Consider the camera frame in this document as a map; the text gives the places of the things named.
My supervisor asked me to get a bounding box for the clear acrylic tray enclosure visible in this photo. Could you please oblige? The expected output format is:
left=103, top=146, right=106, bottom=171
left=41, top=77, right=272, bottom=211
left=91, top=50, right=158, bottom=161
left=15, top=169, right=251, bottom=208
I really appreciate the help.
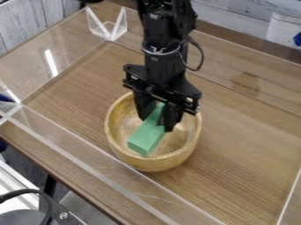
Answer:
left=0, top=3, right=301, bottom=225

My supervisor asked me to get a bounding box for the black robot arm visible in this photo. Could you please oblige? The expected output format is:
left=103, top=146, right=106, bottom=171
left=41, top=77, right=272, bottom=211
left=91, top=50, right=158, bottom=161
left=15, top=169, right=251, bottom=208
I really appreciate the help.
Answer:
left=124, top=0, right=202, bottom=132

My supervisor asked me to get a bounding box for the white container in background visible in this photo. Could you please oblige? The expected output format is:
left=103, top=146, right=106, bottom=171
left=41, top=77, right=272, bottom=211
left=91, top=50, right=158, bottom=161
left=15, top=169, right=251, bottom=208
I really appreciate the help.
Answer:
left=267, top=11, right=301, bottom=50

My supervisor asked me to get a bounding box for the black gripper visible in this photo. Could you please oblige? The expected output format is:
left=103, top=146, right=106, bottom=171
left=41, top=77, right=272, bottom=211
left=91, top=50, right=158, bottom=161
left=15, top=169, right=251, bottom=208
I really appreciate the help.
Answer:
left=124, top=52, right=202, bottom=132

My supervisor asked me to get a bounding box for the grey metal base plate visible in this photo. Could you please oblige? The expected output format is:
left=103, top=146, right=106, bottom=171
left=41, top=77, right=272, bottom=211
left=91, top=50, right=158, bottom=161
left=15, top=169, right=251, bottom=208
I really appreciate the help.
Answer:
left=51, top=191, right=120, bottom=225

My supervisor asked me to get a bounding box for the black table leg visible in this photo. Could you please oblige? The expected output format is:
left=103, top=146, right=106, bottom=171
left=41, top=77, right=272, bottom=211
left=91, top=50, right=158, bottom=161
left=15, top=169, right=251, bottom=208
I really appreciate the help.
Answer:
left=45, top=175, right=58, bottom=197

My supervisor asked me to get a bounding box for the green rectangular block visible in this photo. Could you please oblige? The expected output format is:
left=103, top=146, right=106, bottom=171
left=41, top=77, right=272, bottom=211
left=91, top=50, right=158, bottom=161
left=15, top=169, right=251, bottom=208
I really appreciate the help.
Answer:
left=128, top=103, right=166, bottom=156

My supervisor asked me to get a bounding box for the brown wooden bowl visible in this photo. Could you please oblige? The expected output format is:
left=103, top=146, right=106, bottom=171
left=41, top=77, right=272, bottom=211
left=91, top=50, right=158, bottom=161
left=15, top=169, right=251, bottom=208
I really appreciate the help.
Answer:
left=103, top=92, right=202, bottom=172

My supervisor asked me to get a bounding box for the black cable lower left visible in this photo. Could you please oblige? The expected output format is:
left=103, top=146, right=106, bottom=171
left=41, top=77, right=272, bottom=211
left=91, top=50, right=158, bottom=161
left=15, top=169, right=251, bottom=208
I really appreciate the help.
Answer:
left=0, top=188, right=54, bottom=225

